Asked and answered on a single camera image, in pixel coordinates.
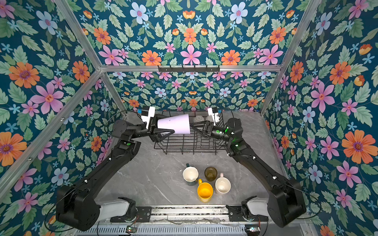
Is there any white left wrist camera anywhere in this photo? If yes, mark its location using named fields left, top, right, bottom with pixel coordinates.
left=138, top=106, right=156, bottom=127

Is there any white faceted mug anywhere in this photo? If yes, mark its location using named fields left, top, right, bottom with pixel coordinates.
left=193, top=115, right=205, bottom=122

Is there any black wire dish rack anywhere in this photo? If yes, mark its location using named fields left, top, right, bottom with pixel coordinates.
left=154, top=111, right=225, bottom=154

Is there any olive glass cup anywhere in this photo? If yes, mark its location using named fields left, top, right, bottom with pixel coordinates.
left=204, top=167, right=218, bottom=182

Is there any green mug white inside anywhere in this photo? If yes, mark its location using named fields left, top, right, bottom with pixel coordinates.
left=183, top=163, right=199, bottom=186

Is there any yellow mug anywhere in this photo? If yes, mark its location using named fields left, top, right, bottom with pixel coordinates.
left=197, top=179, right=214, bottom=203

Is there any black hook rail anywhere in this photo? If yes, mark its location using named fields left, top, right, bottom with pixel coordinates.
left=158, top=65, right=221, bottom=73

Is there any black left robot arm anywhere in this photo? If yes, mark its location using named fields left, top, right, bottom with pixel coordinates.
left=56, top=114, right=174, bottom=231

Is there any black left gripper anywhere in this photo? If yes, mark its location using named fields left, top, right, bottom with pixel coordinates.
left=128, top=117, right=172, bottom=146

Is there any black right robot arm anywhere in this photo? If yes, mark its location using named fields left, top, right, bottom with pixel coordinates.
left=191, top=118, right=306, bottom=228

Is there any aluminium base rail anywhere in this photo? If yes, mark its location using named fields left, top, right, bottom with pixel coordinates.
left=73, top=204, right=312, bottom=225

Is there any pink mug white inside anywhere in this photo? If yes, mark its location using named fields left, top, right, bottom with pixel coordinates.
left=215, top=173, right=231, bottom=195

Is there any lilac plastic cup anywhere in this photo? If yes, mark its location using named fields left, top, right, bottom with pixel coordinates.
left=157, top=114, right=191, bottom=134

